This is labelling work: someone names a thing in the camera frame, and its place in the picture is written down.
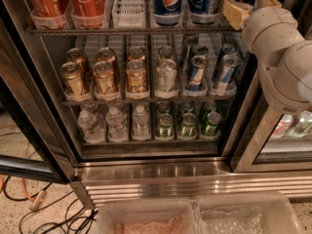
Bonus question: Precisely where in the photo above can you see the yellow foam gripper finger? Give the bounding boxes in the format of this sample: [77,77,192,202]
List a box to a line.
[221,0,254,30]
[257,0,282,8]

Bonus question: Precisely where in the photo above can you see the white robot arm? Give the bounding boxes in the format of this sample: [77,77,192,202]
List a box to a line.
[221,0,312,115]

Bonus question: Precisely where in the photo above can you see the back right Red Bull can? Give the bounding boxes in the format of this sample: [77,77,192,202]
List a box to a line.
[217,43,239,62]

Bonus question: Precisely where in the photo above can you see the red bull can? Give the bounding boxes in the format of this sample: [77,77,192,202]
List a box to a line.
[217,43,239,62]
[191,45,209,58]
[213,55,241,94]
[186,56,208,92]

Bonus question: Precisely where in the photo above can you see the front right Red Bull can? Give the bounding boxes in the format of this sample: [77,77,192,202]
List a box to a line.
[213,55,241,94]

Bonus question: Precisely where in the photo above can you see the back left Red Bull can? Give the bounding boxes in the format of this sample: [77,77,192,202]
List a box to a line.
[191,45,209,58]

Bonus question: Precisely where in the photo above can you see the front left Red Bull can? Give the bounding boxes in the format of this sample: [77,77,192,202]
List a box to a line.
[186,56,208,92]

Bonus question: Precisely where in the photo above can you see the back silver can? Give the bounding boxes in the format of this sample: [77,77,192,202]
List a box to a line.
[157,46,176,61]

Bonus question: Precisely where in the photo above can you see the silver can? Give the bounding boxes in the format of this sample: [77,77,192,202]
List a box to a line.
[157,46,176,61]
[156,59,177,93]

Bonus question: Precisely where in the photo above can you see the front silver can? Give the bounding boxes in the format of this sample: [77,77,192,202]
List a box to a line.
[156,59,177,93]

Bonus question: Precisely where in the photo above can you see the gold can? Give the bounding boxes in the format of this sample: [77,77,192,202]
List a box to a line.
[126,59,148,94]
[127,47,146,61]
[60,61,88,96]
[93,60,119,96]
[66,48,92,82]
[97,47,120,80]

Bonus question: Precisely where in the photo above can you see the front right green can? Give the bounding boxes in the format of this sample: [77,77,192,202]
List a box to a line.
[201,112,221,137]

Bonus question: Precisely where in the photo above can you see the green can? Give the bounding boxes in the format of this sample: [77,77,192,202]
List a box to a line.
[201,112,221,137]
[156,113,174,139]
[178,113,197,139]

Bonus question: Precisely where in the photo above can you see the front middle green can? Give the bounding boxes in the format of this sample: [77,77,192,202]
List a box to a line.
[178,113,197,139]

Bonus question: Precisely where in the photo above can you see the closed right fridge door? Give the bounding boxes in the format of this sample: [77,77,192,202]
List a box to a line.
[231,0,312,173]

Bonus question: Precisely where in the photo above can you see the front left green can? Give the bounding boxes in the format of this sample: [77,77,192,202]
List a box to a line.
[156,113,174,139]

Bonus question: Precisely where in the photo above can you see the right red Coca-Cola can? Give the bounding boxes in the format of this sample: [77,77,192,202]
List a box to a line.
[72,0,106,29]

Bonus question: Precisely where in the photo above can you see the red coca-cola can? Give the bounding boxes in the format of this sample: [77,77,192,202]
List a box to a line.
[30,0,69,29]
[72,0,106,29]

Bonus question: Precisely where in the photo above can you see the back left gold can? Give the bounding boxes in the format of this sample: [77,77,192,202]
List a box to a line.
[66,48,92,82]

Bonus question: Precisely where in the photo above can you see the front left gold can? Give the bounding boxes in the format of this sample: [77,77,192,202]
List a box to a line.
[60,61,88,96]

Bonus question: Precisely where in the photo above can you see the left red Coca-Cola can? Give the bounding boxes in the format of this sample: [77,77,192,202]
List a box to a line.
[30,0,69,29]

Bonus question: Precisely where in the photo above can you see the stainless steel fridge base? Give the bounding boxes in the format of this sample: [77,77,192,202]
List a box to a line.
[70,159,312,210]

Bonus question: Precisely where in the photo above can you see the open glass fridge door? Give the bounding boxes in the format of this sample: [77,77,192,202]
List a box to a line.
[0,2,75,183]

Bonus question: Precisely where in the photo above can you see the right water bottle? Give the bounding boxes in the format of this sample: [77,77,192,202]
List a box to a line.
[133,104,150,140]

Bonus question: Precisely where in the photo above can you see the water bottle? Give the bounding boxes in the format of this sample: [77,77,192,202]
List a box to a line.
[133,104,150,140]
[105,106,128,142]
[78,110,105,144]

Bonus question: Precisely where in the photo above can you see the middle water bottle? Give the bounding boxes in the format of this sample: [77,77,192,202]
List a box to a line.
[105,106,128,142]

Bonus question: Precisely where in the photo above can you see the left water bottle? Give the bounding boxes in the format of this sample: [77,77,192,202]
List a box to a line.
[78,110,105,144]

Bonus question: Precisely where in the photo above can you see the right clear plastic bin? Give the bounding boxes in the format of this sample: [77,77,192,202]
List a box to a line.
[195,193,304,234]

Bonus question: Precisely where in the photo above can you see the clear plastic bin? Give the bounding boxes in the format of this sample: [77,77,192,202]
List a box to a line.
[195,193,304,234]
[97,199,198,234]

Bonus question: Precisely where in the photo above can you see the left clear plastic bin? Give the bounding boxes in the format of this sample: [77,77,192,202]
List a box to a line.
[97,199,198,234]

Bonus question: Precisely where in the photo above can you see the middle wire fridge shelf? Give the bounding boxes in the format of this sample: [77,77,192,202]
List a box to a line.
[62,96,234,105]

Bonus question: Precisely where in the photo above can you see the wire fridge shelf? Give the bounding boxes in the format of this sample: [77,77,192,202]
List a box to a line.
[28,26,239,36]
[62,96,234,105]

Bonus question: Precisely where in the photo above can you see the top wire fridge shelf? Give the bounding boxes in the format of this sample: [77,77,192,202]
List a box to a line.
[28,26,239,36]

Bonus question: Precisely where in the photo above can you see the black floor cables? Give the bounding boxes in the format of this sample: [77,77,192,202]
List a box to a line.
[2,175,99,234]

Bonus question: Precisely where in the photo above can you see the orange extension cord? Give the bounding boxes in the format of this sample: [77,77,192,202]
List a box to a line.
[0,124,37,203]

